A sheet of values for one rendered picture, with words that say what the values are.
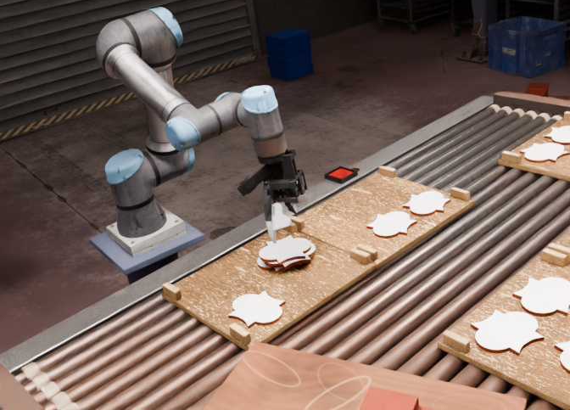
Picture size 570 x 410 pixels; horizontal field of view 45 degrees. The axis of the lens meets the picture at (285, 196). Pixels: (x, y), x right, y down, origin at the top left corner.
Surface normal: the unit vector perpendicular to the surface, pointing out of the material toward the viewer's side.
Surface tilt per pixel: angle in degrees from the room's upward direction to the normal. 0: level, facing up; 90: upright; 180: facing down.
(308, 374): 0
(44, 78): 86
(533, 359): 0
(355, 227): 0
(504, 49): 90
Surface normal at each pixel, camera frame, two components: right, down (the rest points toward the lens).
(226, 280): -0.13, -0.89
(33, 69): 0.56, 0.22
